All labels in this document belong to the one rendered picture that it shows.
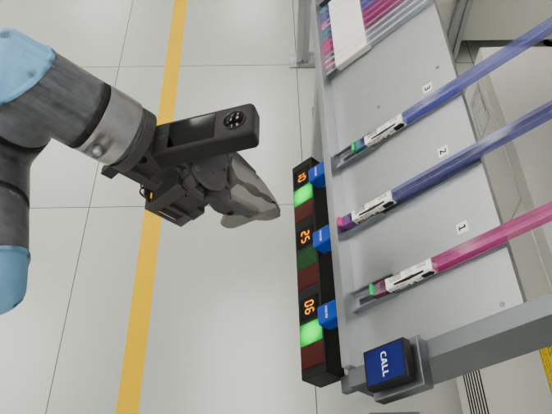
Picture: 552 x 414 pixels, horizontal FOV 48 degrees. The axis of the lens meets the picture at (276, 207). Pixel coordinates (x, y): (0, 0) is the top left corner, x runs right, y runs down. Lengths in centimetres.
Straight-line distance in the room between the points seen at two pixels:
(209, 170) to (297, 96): 136
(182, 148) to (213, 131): 4
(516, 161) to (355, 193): 35
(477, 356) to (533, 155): 51
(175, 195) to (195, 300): 90
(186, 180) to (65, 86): 16
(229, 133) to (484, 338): 31
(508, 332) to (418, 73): 39
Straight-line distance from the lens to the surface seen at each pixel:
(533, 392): 106
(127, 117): 63
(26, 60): 61
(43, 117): 62
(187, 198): 69
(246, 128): 63
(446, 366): 66
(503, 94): 118
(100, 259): 168
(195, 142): 64
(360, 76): 94
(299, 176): 93
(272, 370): 147
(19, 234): 61
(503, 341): 62
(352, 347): 70
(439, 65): 84
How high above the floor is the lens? 136
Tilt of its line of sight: 52 degrees down
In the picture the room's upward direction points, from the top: straight up
